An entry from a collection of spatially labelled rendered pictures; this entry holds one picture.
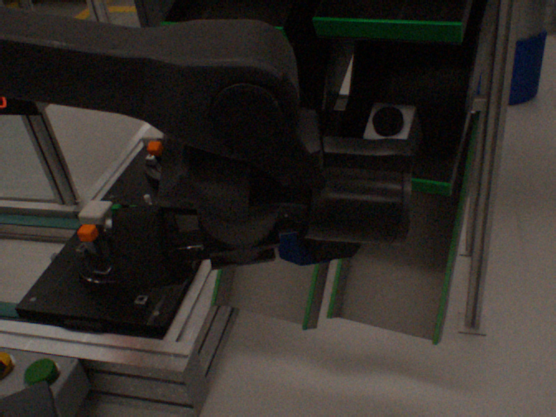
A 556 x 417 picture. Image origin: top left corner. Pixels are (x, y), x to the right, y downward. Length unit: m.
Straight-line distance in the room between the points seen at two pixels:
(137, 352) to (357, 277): 0.31
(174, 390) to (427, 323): 0.34
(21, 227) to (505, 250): 0.85
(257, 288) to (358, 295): 0.13
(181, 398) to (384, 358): 0.29
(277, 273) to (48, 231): 0.51
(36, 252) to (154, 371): 0.42
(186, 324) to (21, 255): 0.41
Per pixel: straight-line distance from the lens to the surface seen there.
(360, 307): 0.75
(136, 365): 0.81
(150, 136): 1.22
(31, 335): 0.91
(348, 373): 0.87
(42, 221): 1.15
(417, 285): 0.74
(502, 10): 0.66
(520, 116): 1.45
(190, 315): 0.85
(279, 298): 0.77
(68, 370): 0.84
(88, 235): 0.85
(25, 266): 1.11
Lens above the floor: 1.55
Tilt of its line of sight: 37 degrees down
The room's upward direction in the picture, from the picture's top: 8 degrees counter-clockwise
